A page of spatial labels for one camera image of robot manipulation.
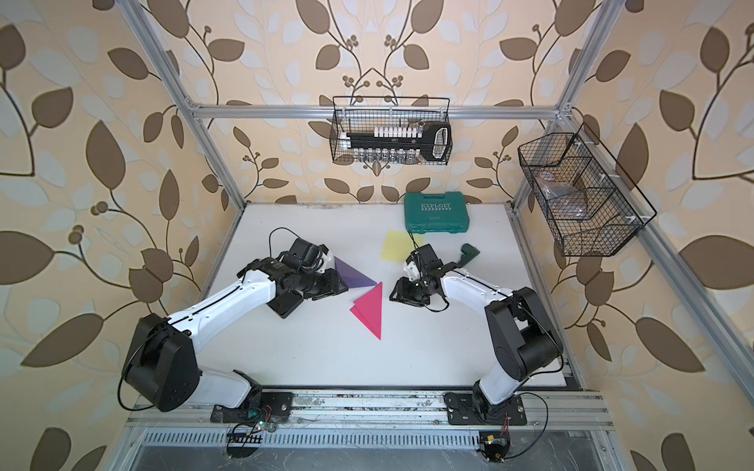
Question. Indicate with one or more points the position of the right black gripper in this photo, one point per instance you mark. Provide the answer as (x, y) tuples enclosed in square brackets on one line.
[(403, 294)]

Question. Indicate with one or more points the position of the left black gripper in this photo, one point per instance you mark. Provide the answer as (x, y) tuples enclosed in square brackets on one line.
[(332, 286)]

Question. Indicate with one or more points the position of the yellow square paper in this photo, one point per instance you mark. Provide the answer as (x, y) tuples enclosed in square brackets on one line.
[(398, 246)]

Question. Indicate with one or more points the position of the purple square paper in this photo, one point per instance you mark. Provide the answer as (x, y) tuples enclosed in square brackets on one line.
[(352, 277)]

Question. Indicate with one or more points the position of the pink square paper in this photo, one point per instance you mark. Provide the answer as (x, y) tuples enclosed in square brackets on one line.
[(368, 309)]

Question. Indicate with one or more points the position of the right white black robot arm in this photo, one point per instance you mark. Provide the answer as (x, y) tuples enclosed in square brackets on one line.
[(523, 337)]

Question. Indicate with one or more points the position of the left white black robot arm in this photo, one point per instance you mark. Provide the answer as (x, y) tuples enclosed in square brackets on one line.
[(162, 364)]

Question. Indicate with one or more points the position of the black flat tray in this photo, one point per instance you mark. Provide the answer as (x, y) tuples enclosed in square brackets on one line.
[(285, 304)]

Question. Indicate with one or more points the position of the green black pipe wrench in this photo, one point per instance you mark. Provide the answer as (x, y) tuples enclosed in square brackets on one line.
[(468, 253)]

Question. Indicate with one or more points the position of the green tool case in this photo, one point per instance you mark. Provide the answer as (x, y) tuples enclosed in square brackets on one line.
[(436, 213)]

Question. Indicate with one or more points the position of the black socket holder tool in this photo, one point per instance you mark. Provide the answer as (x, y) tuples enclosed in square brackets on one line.
[(418, 143)]

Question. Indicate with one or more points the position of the plastic bag in basket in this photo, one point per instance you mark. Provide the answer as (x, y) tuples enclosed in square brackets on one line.
[(562, 201)]

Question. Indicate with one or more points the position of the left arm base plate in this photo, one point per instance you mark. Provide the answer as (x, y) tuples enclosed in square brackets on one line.
[(263, 407)]

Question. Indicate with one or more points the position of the aluminium front rail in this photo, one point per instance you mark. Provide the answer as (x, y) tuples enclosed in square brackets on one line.
[(384, 409)]

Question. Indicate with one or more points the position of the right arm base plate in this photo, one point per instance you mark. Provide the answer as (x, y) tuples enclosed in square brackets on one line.
[(472, 409)]

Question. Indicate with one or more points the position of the black wire basket back wall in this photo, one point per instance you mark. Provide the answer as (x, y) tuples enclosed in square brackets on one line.
[(366, 112)]

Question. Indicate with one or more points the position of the black wire basket wall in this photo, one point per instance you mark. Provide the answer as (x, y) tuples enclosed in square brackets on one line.
[(588, 198), (366, 112)]

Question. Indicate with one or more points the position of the black wire basket right wall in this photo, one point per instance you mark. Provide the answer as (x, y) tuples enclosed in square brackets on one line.
[(588, 198)]

